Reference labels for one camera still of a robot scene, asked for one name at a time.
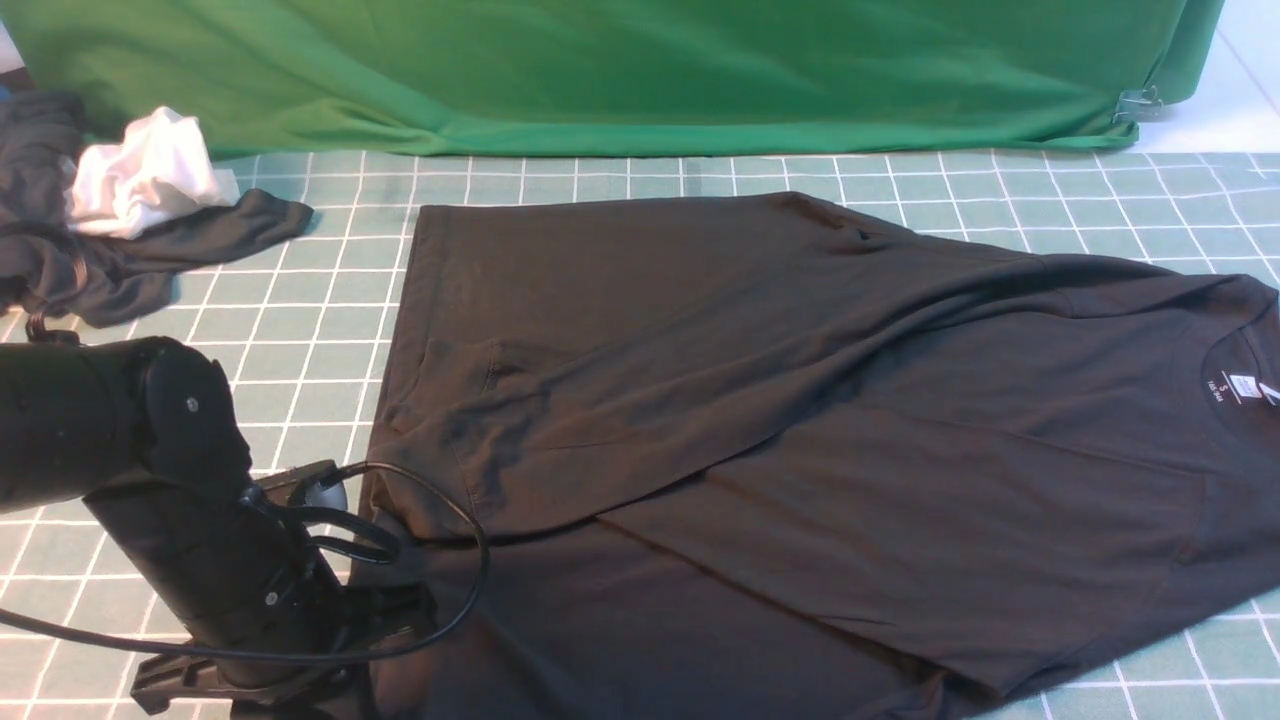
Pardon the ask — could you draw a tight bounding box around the white crumpled cloth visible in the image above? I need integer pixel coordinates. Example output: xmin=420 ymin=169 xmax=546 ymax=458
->
xmin=67 ymin=106 xmax=242 ymax=240

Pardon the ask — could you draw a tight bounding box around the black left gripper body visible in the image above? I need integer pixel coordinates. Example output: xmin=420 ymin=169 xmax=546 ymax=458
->
xmin=131 ymin=585 xmax=438 ymax=716

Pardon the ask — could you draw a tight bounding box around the green backdrop cloth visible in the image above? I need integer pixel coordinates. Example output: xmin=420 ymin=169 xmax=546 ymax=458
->
xmin=3 ymin=1 xmax=1222 ymax=158

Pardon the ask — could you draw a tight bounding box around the dark crumpled garment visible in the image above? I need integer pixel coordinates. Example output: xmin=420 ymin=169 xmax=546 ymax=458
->
xmin=3 ymin=91 xmax=314 ymax=327

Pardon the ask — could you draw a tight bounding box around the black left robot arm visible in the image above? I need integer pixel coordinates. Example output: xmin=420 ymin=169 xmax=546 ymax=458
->
xmin=1 ymin=337 xmax=436 ymax=719

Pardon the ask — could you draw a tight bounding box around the gray long sleeve shirt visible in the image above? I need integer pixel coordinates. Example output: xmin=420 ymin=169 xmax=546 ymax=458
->
xmin=369 ymin=192 xmax=1277 ymax=719

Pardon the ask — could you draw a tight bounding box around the green grid table mat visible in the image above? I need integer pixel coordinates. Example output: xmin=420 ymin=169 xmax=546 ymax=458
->
xmin=1 ymin=150 xmax=1279 ymax=719

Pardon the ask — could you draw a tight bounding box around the metal binder clip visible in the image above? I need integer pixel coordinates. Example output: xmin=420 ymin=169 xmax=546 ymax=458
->
xmin=1112 ymin=85 xmax=1165 ymax=126

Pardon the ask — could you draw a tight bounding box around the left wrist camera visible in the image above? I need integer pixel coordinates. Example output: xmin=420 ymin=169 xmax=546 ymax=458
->
xmin=257 ymin=460 xmax=349 ymax=512

